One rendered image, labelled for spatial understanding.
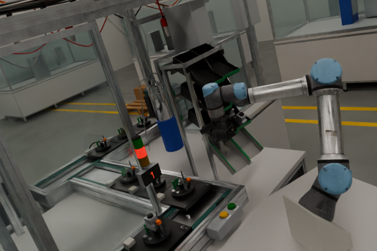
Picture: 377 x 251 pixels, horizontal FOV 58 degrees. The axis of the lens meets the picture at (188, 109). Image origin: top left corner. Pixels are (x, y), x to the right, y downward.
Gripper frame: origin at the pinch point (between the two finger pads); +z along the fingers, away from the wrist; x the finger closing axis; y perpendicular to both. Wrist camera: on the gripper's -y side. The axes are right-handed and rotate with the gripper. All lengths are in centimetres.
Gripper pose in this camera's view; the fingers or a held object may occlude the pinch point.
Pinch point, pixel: (224, 152)
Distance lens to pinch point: 170.2
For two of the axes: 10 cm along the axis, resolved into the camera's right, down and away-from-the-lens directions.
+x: 6.3, -4.0, 6.6
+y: 7.3, 0.1, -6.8
